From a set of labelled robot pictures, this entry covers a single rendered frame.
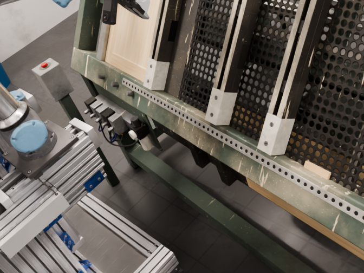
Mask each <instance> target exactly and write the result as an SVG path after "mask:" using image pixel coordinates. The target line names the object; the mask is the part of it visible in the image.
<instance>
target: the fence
mask: <svg viewBox="0 0 364 273"><path fill-rule="evenodd" d="M110 27H111V25H109V24H104V23H103V22H102V26H101V32H100V39H99V45H98V49H97V56H96V58H97V59H98V60H100V61H105V57H106V50H107V43H108V37H109V31H110Z"/></svg>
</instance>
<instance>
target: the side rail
mask: <svg viewBox="0 0 364 273"><path fill-rule="evenodd" d="M102 7H103V4H102V3H100V0H80V4H79V11H78V16H77V24H76V31H75V38H74V47H75V48H77V49H83V50H95V51H96V45H97V41H98V34H99V27H100V21H101V14H102Z"/></svg>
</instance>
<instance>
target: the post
mask: <svg viewBox="0 0 364 273"><path fill-rule="evenodd" d="M59 103H60V105H61V106H62V108H63V110H64V111H65V113H66V115H67V116H68V118H69V120H70V121H71V120H72V119H73V118H77V119H78V120H80V121H82V122H84V123H85V121H84V119H83V117H82V115H81V114H80V112H79V110H78V109H77V107H76V106H75V103H74V102H73V100H72V98H71V97H70V95H69V94H68V95H66V96H65V97H63V98H62V99H60V100H59ZM97 151H98V153H99V155H100V156H101V158H102V160H103V161H104V163H105V166H104V167H103V168H104V169H105V171H106V173H107V174H108V176H106V177H105V178H106V180H107V182H108V183H109V184H110V186H112V187H114V186H115V185H116V184H118V183H119V182H120V181H119V179H118V178H117V176H116V174H115V172H114V171H113V169H112V167H111V165H110V164H109V162H108V160H107V159H106V157H105V155H104V153H103V152H102V150H101V148H100V147H98V148H97Z"/></svg>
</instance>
